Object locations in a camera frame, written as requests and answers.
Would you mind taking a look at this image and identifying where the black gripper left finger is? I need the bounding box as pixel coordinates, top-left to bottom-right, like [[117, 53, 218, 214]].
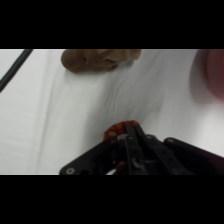
[[124, 124, 145, 175]]

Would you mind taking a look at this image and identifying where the black cable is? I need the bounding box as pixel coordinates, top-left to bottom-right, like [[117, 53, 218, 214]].
[[0, 49, 35, 93]]

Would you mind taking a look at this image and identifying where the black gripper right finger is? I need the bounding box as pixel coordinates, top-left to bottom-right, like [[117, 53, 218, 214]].
[[133, 123, 179, 175]]

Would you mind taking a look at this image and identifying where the pink bowl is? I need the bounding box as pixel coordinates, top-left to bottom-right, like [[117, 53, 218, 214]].
[[190, 49, 224, 103]]

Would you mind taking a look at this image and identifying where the red ball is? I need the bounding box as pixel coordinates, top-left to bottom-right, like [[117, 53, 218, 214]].
[[102, 120, 141, 142]]

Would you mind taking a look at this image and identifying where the brown plush toy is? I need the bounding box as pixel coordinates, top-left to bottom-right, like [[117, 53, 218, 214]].
[[60, 49, 143, 75]]

